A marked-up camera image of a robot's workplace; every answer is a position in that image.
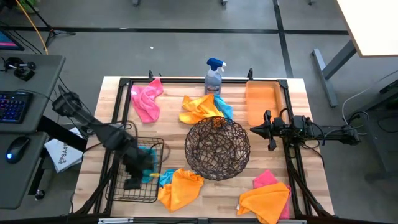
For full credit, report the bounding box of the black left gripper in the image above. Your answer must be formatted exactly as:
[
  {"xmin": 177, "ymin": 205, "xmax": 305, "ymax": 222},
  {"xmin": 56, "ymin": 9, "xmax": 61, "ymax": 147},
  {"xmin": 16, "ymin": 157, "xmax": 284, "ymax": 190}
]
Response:
[{"xmin": 122, "ymin": 144, "xmax": 155, "ymax": 191}]

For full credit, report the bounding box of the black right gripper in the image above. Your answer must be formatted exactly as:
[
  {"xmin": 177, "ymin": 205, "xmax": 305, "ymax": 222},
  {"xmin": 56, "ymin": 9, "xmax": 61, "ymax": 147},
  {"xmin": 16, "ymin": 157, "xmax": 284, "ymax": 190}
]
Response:
[{"xmin": 249, "ymin": 110, "xmax": 285, "ymax": 152}]

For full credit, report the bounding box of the orange microfiber towel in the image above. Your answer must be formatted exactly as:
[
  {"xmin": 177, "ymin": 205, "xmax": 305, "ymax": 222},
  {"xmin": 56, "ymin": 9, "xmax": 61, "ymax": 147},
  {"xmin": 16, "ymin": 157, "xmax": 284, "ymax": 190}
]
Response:
[
  {"xmin": 178, "ymin": 93, "xmax": 225, "ymax": 126},
  {"xmin": 157, "ymin": 168, "xmax": 205, "ymax": 213},
  {"xmin": 236, "ymin": 182, "xmax": 291, "ymax": 224}
]

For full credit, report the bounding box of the pink microfiber towel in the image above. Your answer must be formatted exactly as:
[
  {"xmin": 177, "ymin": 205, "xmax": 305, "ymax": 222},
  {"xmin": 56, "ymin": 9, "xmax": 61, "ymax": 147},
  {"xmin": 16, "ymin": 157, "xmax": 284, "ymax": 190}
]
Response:
[
  {"xmin": 252, "ymin": 169, "xmax": 292, "ymax": 220},
  {"xmin": 130, "ymin": 77, "xmax": 164, "ymax": 124}
]

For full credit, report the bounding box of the orange plastic tray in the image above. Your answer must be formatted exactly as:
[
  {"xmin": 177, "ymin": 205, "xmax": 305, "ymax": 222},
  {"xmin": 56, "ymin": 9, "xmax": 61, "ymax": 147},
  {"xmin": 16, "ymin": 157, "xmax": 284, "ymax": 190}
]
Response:
[{"xmin": 245, "ymin": 80, "xmax": 285, "ymax": 127}]

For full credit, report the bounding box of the silver bar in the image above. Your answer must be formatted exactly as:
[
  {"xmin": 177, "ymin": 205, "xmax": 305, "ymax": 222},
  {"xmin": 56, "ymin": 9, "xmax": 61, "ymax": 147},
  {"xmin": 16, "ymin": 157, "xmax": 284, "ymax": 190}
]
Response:
[{"xmin": 98, "ymin": 217, "xmax": 135, "ymax": 224}]

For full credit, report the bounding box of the spray bottle with blue trigger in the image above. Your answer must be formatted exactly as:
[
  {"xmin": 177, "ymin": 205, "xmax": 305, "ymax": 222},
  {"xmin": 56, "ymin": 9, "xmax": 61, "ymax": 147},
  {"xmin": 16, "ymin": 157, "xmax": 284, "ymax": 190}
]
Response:
[{"xmin": 204, "ymin": 57, "xmax": 228, "ymax": 96}]

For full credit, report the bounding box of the grey table leg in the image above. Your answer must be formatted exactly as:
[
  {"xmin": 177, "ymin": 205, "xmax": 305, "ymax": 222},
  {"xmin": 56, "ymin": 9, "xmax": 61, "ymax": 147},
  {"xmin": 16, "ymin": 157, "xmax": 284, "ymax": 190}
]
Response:
[{"xmin": 311, "ymin": 39, "xmax": 358, "ymax": 108}]

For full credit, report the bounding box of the black desk foot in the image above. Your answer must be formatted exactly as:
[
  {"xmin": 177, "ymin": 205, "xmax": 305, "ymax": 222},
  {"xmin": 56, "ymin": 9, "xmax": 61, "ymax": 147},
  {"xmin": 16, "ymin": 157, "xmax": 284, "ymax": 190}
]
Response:
[{"xmin": 36, "ymin": 115, "xmax": 88, "ymax": 153}]

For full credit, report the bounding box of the black computer mouse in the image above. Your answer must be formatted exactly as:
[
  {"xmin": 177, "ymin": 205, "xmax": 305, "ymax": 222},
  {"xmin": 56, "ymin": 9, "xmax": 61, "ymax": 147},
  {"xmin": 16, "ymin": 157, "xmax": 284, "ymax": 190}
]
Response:
[{"xmin": 5, "ymin": 136, "xmax": 31, "ymax": 164}]

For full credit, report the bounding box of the grey desk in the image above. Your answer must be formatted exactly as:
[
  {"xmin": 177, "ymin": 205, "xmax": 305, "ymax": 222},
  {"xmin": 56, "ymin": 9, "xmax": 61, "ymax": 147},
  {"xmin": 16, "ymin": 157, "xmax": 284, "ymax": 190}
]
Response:
[{"xmin": 0, "ymin": 54, "xmax": 67, "ymax": 210}]

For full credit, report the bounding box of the backlit black keyboard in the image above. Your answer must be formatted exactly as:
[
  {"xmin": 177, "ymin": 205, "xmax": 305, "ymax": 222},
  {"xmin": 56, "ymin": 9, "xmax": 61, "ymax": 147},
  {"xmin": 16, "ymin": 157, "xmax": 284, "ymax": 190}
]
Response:
[{"xmin": 0, "ymin": 90, "xmax": 34, "ymax": 124}]

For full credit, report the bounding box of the white table top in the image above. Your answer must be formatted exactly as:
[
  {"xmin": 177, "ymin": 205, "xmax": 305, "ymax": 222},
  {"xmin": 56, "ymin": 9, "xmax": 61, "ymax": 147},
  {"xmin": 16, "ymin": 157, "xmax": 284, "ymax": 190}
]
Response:
[{"xmin": 335, "ymin": 0, "xmax": 398, "ymax": 58}]

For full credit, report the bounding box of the black tripod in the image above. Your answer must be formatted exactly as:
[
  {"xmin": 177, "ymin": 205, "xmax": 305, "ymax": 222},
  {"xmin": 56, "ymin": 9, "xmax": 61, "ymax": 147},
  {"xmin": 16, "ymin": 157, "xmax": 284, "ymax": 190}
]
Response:
[{"xmin": 0, "ymin": 0, "xmax": 76, "ymax": 48}]

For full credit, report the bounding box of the computer monitor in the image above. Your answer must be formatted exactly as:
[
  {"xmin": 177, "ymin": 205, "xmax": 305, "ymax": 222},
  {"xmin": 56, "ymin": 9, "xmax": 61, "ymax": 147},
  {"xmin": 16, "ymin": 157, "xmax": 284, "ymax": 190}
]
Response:
[{"xmin": 0, "ymin": 29, "xmax": 25, "ymax": 52}]

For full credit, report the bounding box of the black wire basket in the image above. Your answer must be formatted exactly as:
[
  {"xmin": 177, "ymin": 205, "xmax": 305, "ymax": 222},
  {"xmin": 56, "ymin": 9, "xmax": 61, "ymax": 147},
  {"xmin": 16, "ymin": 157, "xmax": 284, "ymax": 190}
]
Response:
[{"xmin": 104, "ymin": 136, "xmax": 165, "ymax": 203}]

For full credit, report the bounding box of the dark wire round basket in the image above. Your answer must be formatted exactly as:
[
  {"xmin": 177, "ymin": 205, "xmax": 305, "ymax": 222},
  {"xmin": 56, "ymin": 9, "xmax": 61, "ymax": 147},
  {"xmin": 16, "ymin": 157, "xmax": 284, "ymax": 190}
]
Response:
[{"xmin": 184, "ymin": 115, "xmax": 251, "ymax": 182}]

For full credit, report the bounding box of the black metal table frame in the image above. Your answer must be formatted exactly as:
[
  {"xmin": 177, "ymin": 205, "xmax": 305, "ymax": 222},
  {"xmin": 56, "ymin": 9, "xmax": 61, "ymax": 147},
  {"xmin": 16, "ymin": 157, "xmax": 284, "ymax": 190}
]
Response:
[{"xmin": 73, "ymin": 76, "xmax": 335, "ymax": 219}]

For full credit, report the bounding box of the white cable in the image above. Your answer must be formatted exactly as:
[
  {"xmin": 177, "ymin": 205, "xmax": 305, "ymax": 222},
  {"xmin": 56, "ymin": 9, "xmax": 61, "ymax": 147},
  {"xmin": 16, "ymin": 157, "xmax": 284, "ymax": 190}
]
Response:
[{"xmin": 341, "ymin": 83, "xmax": 384, "ymax": 126}]

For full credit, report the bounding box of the yellow cable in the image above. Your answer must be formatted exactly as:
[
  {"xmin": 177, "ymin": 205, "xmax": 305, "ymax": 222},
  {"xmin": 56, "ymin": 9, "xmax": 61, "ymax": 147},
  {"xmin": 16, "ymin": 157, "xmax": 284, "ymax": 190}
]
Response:
[{"xmin": 14, "ymin": 0, "xmax": 49, "ymax": 55}]

